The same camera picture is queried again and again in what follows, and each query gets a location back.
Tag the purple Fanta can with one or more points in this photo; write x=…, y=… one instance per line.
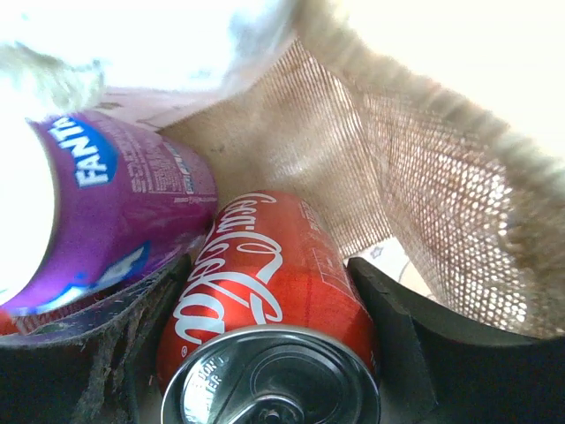
x=87, y=202

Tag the brown canvas bag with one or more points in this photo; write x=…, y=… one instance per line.
x=436, y=123

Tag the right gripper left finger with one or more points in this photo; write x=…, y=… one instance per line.
x=95, y=366

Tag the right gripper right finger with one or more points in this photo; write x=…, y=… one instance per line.
x=438, y=366

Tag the red Coca-Cola can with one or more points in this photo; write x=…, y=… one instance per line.
x=269, y=328

